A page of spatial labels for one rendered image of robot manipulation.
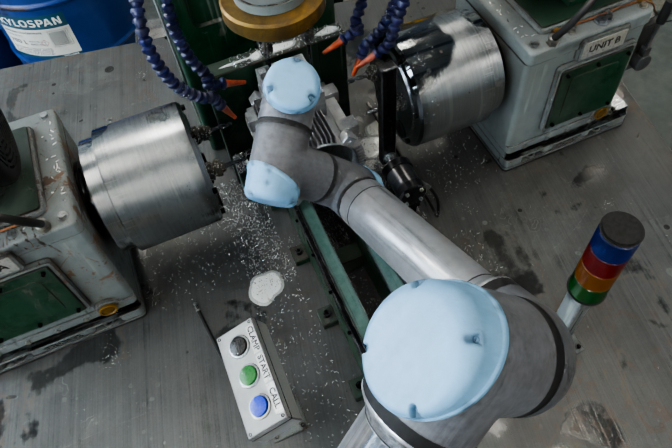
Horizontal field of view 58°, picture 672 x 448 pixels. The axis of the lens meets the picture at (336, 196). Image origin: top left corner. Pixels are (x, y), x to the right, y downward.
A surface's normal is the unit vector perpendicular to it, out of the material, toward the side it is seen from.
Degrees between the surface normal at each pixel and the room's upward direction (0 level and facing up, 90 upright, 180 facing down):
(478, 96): 73
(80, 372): 0
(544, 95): 89
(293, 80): 30
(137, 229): 80
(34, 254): 89
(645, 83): 0
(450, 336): 39
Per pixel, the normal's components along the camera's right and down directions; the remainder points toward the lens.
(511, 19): -0.07, -0.57
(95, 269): 0.39, 0.73
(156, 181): 0.24, 0.14
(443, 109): 0.35, 0.54
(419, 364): -0.66, -0.34
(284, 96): 0.14, -0.13
